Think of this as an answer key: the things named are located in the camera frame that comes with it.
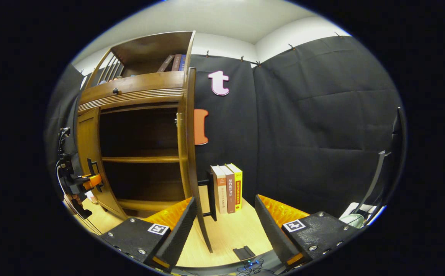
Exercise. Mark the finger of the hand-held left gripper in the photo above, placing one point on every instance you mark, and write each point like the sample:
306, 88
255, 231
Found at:
92, 181

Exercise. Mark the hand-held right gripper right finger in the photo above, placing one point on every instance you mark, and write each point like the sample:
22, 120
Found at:
274, 241

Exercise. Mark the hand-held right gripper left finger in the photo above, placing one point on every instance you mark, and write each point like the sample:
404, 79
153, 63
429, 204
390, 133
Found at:
178, 237

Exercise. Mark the wooden shoe cabinet door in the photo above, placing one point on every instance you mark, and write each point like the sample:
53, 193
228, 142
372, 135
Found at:
88, 134
190, 153

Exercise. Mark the wooden double-door shoe cabinet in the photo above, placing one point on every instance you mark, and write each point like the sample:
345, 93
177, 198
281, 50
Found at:
142, 159

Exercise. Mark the white plush toy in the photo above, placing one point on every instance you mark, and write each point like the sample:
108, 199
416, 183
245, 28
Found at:
91, 198

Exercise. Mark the small black pad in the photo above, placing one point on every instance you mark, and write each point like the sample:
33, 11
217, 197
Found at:
244, 253

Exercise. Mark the beige book with orange band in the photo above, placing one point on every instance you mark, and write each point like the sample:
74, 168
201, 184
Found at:
219, 191

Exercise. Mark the yellow book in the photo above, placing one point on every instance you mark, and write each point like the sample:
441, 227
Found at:
238, 188

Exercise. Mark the brown book with white print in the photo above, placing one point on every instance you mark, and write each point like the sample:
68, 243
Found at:
230, 191

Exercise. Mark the pale round object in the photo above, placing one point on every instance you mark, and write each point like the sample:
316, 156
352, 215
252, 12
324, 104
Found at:
352, 221

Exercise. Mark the black backdrop cloth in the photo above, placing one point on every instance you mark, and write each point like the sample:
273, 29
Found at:
303, 134

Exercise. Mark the dark brown book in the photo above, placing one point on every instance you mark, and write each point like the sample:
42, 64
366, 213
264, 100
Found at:
165, 63

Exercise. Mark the reddish brown book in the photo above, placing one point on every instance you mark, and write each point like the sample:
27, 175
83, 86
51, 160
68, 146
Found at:
176, 62

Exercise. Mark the blue book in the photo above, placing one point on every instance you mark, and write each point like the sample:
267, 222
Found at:
183, 61

